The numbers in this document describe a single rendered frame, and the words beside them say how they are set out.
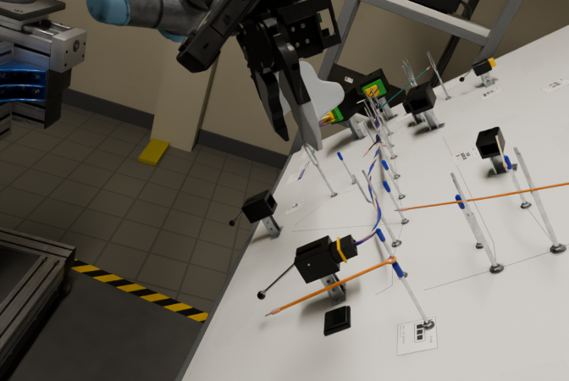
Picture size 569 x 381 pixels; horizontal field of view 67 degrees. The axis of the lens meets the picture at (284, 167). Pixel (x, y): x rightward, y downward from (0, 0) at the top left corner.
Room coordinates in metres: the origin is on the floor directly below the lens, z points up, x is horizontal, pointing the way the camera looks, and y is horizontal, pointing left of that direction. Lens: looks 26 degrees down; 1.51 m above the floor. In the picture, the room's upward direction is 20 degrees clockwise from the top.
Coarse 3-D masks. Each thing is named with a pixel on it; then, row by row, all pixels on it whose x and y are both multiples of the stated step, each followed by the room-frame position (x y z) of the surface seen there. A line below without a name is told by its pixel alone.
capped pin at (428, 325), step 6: (390, 258) 0.41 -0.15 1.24; (396, 264) 0.41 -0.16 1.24; (396, 270) 0.41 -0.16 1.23; (402, 276) 0.41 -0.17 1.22; (402, 282) 0.41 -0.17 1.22; (408, 288) 0.41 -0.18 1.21; (414, 300) 0.41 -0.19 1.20; (420, 306) 0.41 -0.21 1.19; (420, 312) 0.41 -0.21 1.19; (426, 318) 0.41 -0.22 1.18; (426, 324) 0.41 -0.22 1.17; (432, 324) 0.41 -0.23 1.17
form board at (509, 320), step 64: (512, 64) 1.25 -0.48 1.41; (384, 128) 1.22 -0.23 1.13; (448, 128) 1.00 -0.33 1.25; (512, 128) 0.86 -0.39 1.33; (320, 192) 0.95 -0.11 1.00; (384, 192) 0.81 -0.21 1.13; (448, 192) 0.71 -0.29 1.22; (256, 256) 0.76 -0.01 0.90; (384, 256) 0.58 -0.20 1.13; (448, 256) 0.53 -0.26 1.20; (512, 256) 0.49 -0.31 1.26; (256, 320) 0.53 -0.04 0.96; (320, 320) 0.48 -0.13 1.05; (384, 320) 0.44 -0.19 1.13; (448, 320) 0.41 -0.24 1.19; (512, 320) 0.38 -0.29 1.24
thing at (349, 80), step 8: (336, 64) 1.85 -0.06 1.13; (336, 72) 1.71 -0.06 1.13; (344, 72) 1.76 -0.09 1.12; (352, 72) 1.81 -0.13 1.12; (328, 80) 1.54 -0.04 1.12; (336, 80) 1.58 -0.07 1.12; (344, 80) 1.62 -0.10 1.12; (352, 80) 1.67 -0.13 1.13; (360, 80) 1.72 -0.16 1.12; (344, 88) 1.52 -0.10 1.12; (360, 88) 1.60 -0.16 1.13; (392, 88) 1.78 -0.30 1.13; (400, 88) 1.84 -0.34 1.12; (360, 96) 1.50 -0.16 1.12; (392, 96) 1.66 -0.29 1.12; (400, 96) 1.70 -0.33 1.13; (368, 104) 1.50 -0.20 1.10; (392, 104) 1.54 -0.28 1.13; (360, 112) 1.50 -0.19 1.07; (368, 112) 1.50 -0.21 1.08
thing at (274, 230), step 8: (264, 192) 0.84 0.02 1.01; (248, 200) 0.84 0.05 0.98; (256, 200) 0.81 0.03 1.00; (264, 200) 0.81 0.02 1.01; (272, 200) 0.84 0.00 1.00; (248, 208) 0.81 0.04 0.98; (256, 208) 0.80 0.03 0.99; (264, 208) 0.80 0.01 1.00; (272, 208) 0.81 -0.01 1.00; (248, 216) 0.81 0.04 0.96; (256, 216) 0.80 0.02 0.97; (264, 216) 0.80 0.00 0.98; (272, 216) 0.83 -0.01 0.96; (232, 224) 0.82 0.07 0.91; (264, 224) 0.82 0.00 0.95; (272, 224) 0.82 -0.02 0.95; (272, 232) 0.82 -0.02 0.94; (280, 232) 0.82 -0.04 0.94
